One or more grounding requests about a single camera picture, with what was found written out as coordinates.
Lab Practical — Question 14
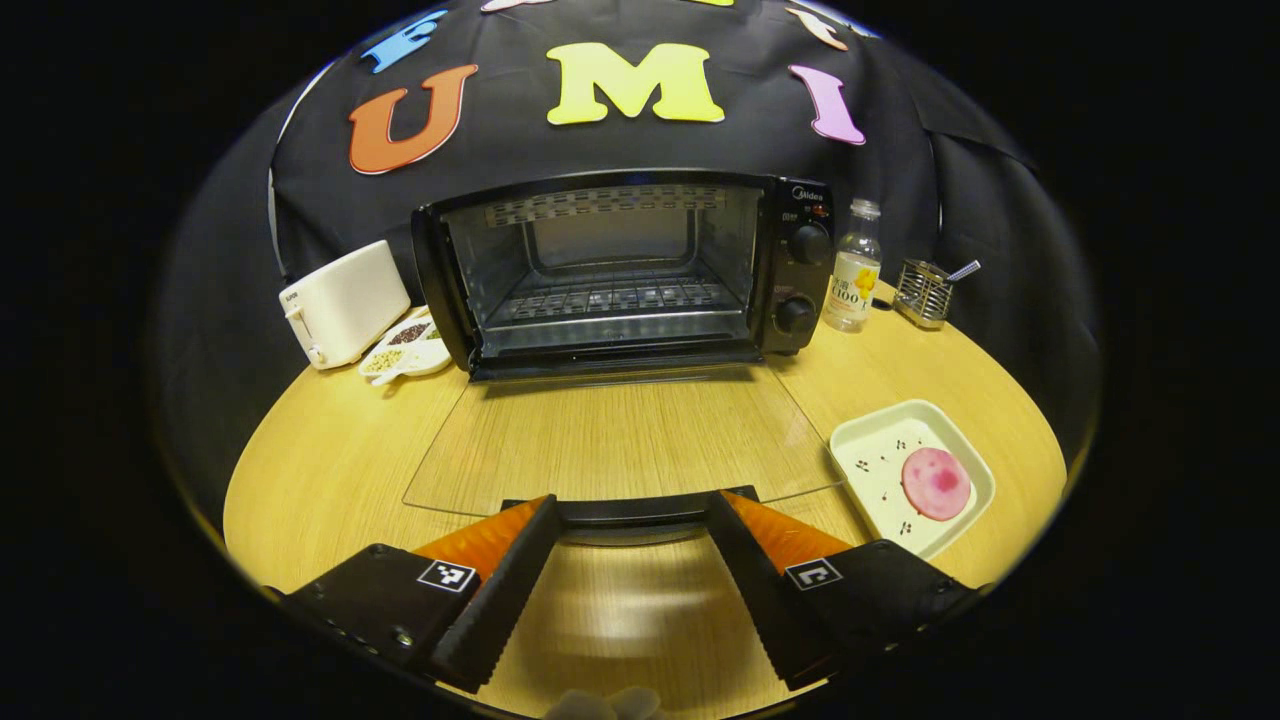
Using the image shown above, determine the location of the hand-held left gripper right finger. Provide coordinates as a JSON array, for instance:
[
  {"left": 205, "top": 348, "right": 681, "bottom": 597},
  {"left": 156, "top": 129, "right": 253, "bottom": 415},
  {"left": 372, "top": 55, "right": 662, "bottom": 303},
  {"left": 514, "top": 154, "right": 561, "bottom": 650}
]
[{"left": 705, "top": 490, "right": 986, "bottom": 691}]

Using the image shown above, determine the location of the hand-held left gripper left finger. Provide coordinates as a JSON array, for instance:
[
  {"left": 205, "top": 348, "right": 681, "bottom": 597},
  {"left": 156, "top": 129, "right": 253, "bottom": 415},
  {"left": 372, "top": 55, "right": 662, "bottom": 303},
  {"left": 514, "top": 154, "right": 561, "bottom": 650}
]
[{"left": 285, "top": 494, "right": 566, "bottom": 694}]

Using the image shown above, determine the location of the white square plate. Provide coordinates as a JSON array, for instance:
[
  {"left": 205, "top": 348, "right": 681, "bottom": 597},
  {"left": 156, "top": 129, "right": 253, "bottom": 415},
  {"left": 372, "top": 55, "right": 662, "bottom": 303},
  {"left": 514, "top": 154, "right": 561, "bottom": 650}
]
[{"left": 829, "top": 399, "right": 996, "bottom": 560}]

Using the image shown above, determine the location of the pink round food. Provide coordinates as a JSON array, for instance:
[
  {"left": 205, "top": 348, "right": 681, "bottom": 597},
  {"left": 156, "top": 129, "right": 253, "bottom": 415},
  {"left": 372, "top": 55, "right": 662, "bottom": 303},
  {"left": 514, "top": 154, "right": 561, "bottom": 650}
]
[{"left": 901, "top": 447, "right": 972, "bottom": 522}]

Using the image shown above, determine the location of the black electric oven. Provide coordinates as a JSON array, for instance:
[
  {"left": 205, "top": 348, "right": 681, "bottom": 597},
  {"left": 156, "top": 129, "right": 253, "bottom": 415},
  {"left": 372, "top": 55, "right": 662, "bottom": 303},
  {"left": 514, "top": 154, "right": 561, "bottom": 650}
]
[{"left": 403, "top": 168, "right": 846, "bottom": 546}]

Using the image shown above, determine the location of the white divided dish of grains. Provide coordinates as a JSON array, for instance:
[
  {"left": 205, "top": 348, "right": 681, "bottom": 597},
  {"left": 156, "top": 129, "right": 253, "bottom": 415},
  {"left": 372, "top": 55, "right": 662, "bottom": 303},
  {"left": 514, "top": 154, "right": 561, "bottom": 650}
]
[{"left": 358, "top": 307, "right": 453, "bottom": 387}]

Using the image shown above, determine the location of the clear bottle with yellow label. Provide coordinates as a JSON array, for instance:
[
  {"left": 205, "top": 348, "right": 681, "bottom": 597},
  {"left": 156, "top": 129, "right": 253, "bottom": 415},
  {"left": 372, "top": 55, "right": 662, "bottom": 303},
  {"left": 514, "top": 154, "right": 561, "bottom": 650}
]
[{"left": 822, "top": 198, "right": 883, "bottom": 333}]

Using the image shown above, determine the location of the white toaster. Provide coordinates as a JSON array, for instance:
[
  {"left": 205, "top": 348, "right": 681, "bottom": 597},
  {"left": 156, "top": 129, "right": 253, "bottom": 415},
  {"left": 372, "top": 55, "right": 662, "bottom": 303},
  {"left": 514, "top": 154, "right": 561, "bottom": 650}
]
[{"left": 279, "top": 240, "right": 412, "bottom": 371}]

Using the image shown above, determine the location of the black backdrop cloth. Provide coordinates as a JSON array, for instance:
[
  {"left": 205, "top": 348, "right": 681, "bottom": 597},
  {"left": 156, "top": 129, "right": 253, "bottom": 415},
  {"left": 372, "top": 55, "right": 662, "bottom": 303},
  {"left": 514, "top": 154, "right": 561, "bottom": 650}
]
[{"left": 150, "top": 0, "right": 1101, "bottom": 521}]

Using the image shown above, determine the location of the metal wire oven rack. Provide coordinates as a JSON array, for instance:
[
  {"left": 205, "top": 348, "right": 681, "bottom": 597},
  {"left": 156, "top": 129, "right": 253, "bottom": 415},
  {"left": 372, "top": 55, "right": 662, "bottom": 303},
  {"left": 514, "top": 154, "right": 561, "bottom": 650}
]
[{"left": 485, "top": 274, "right": 751, "bottom": 331}]

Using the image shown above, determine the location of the metal wire holder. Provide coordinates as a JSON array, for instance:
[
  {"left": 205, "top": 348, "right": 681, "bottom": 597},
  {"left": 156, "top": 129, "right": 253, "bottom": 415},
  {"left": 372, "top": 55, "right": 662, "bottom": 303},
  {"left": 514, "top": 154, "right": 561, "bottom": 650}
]
[{"left": 893, "top": 258, "right": 954, "bottom": 330}]

